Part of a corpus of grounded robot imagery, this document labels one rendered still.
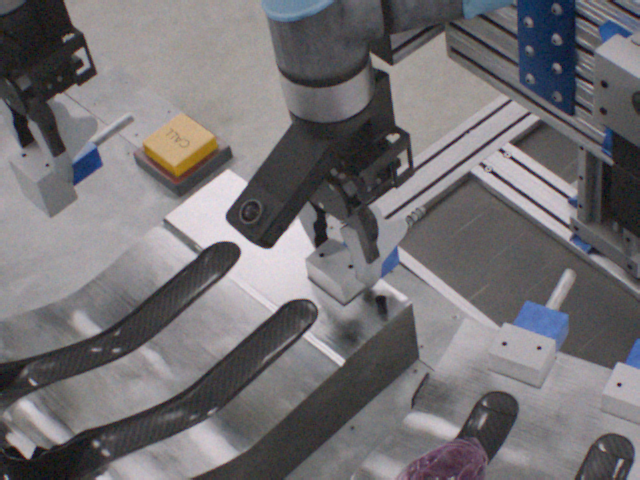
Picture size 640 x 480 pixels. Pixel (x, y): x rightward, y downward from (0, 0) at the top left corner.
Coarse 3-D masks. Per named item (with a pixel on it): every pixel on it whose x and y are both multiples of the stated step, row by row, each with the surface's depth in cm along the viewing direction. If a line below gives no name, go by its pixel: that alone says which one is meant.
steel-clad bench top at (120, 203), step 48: (96, 96) 158; (144, 96) 157; (0, 144) 155; (0, 192) 150; (96, 192) 148; (144, 192) 147; (192, 192) 146; (0, 240) 145; (48, 240) 144; (96, 240) 143; (0, 288) 140; (48, 288) 139; (432, 288) 133; (432, 336) 129; (336, 432) 123; (384, 432) 123
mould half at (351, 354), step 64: (128, 256) 129; (192, 256) 128; (256, 256) 126; (0, 320) 122; (64, 320) 124; (192, 320) 123; (256, 320) 122; (320, 320) 121; (384, 320) 120; (64, 384) 116; (128, 384) 118; (192, 384) 119; (256, 384) 118; (320, 384) 117; (384, 384) 125; (192, 448) 113; (256, 448) 114
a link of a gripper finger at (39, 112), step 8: (24, 96) 120; (32, 96) 120; (32, 104) 119; (40, 104) 120; (48, 104) 121; (32, 112) 120; (40, 112) 120; (48, 112) 120; (32, 120) 122; (40, 120) 120; (48, 120) 121; (56, 120) 121; (40, 128) 122; (48, 128) 121; (56, 128) 122; (48, 136) 121; (56, 136) 122; (48, 144) 123; (56, 144) 123; (64, 144) 124; (56, 152) 124
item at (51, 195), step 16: (112, 128) 134; (32, 144) 131; (96, 144) 133; (16, 160) 129; (32, 160) 129; (80, 160) 130; (96, 160) 132; (16, 176) 131; (32, 176) 128; (48, 176) 128; (80, 176) 132; (32, 192) 130; (48, 192) 129; (64, 192) 131; (48, 208) 130; (64, 208) 132
